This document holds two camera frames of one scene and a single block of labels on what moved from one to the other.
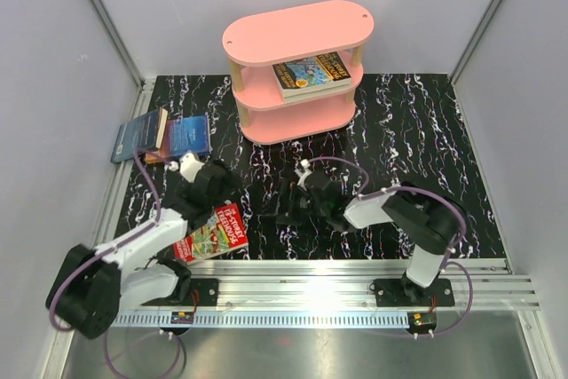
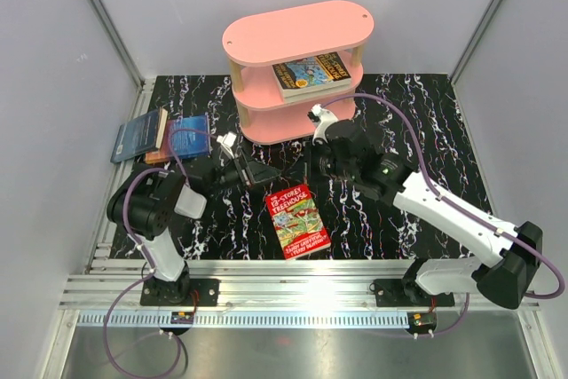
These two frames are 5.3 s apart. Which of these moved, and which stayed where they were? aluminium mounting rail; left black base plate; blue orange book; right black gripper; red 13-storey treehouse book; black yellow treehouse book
Moved: right black gripper; red 13-storey treehouse book
Stayed: blue orange book; aluminium mounting rail; black yellow treehouse book; left black base plate
